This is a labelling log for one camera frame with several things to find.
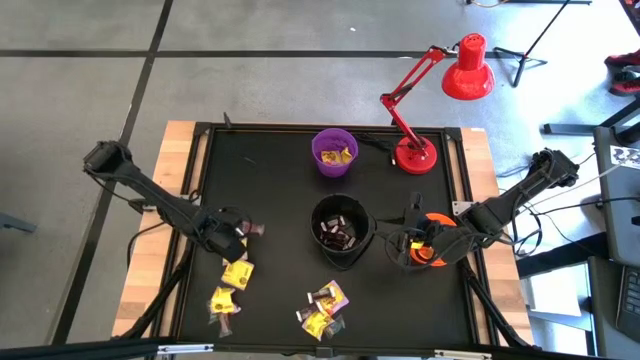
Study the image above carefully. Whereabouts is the black jack-o-lantern bucket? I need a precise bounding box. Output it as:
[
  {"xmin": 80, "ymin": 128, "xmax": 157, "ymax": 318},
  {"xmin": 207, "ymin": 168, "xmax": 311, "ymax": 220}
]
[{"xmin": 309, "ymin": 193, "xmax": 378, "ymax": 273}]

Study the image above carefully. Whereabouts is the purple jack-o-lantern bucket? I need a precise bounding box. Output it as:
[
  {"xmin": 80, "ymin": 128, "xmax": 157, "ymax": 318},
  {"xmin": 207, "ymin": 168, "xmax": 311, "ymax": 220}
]
[{"xmin": 310, "ymin": 127, "xmax": 361, "ymax": 180}]

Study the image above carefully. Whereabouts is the black lamp power cord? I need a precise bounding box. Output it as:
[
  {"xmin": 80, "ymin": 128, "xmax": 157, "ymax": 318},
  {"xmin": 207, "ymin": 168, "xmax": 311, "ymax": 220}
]
[{"xmin": 355, "ymin": 131, "xmax": 401, "ymax": 167}]

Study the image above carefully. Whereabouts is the grey floor object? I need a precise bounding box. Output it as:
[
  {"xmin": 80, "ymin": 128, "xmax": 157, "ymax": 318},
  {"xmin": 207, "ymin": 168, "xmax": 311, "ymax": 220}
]
[{"xmin": 0, "ymin": 211, "xmax": 39, "ymax": 235}]

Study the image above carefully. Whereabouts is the orange jack-o-lantern bucket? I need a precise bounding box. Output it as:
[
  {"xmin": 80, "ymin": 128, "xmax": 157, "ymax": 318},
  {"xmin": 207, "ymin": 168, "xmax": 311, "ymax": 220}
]
[{"xmin": 408, "ymin": 211, "xmax": 459, "ymax": 269}]

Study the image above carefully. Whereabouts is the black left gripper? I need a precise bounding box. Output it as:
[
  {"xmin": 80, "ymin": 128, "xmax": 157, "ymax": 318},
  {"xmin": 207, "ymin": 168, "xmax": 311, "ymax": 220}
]
[{"xmin": 198, "ymin": 206, "xmax": 253, "ymax": 250}]

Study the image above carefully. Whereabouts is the black overhead frame bar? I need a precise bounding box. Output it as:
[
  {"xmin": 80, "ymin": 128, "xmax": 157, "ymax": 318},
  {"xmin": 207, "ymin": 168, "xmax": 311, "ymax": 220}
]
[{"xmin": 0, "ymin": 336, "xmax": 216, "ymax": 360}]

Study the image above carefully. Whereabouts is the black floor cable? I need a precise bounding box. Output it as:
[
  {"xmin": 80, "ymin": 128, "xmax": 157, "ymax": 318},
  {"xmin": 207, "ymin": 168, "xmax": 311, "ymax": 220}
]
[{"xmin": 519, "ymin": 195, "xmax": 640, "ymax": 217}]

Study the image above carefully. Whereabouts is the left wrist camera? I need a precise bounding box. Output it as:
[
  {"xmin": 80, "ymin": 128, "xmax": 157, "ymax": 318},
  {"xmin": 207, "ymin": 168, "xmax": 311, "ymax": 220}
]
[{"xmin": 218, "ymin": 238, "xmax": 248, "ymax": 265}]

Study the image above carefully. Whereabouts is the black aluminium table frame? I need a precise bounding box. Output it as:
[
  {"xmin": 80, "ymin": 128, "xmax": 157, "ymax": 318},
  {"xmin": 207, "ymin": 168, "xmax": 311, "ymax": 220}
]
[{"xmin": 149, "ymin": 121, "xmax": 501, "ymax": 354}]

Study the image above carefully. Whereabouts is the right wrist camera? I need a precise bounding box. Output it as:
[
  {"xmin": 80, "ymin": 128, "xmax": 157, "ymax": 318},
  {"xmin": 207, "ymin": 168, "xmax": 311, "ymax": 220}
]
[{"xmin": 398, "ymin": 228, "xmax": 426, "ymax": 266}]

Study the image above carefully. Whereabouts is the grey desk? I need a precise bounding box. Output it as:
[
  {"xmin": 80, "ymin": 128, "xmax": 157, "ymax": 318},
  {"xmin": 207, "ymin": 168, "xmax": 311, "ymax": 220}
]
[
  {"xmin": 592, "ymin": 124, "xmax": 640, "ymax": 267},
  {"xmin": 587, "ymin": 255, "xmax": 640, "ymax": 360}
]

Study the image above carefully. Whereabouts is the black table mat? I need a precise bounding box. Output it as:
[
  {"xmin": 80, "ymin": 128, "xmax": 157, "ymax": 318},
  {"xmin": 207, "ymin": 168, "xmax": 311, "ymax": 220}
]
[{"xmin": 179, "ymin": 127, "xmax": 474, "ymax": 347}]

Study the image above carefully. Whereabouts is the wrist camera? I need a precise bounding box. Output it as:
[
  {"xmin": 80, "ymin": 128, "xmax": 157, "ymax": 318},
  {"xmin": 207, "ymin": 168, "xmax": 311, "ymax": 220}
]
[
  {"xmin": 218, "ymin": 238, "xmax": 248, "ymax": 265},
  {"xmin": 398, "ymin": 228, "xmax": 426, "ymax": 266}
]

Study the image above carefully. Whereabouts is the white printed tag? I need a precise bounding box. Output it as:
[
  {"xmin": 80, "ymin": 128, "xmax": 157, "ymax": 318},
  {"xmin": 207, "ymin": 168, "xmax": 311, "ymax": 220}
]
[{"xmin": 608, "ymin": 144, "xmax": 640, "ymax": 172}]

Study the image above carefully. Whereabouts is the black diagonal frame strut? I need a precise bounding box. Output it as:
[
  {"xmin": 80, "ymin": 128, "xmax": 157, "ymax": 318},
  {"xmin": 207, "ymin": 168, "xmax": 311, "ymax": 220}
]
[
  {"xmin": 458, "ymin": 262, "xmax": 539, "ymax": 350},
  {"xmin": 118, "ymin": 247, "xmax": 197, "ymax": 342}
]

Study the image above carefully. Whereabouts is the black stand foot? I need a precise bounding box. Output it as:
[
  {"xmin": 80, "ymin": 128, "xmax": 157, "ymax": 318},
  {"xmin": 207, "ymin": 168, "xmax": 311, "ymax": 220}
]
[{"xmin": 542, "ymin": 97, "xmax": 640, "ymax": 147}]

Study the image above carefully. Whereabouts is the person's red shoe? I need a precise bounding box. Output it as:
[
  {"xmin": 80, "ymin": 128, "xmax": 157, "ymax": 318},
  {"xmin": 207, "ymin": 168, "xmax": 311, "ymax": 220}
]
[
  {"xmin": 608, "ymin": 69, "xmax": 640, "ymax": 98},
  {"xmin": 603, "ymin": 48, "xmax": 640, "ymax": 70}
]

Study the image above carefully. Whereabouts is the dark laptop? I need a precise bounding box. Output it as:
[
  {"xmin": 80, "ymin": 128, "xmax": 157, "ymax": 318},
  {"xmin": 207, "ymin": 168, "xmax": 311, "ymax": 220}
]
[{"xmin": 614, "ymin": 264, "xmax": 640, "ymax": 346}]

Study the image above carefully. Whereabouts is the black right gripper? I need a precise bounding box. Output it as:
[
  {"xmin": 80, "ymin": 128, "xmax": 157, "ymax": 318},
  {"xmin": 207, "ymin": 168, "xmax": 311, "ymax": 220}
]
[{"xmin": 397, "ymin": 192, "xmax": 454, "ymax": 254}]

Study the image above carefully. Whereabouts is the red desk lamp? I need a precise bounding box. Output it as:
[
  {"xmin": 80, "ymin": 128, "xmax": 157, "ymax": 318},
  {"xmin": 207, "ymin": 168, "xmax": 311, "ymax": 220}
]
[{"xmin": 379, "ymin": 32, "xmax": 497, "ymax": 177}]

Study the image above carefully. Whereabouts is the black tripod light stand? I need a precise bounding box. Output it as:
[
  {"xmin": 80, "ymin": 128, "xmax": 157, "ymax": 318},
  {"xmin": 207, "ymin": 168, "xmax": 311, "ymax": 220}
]
[{"xmin": 492, "ymin": 0, "xmax": 572, "ymax": 89}]

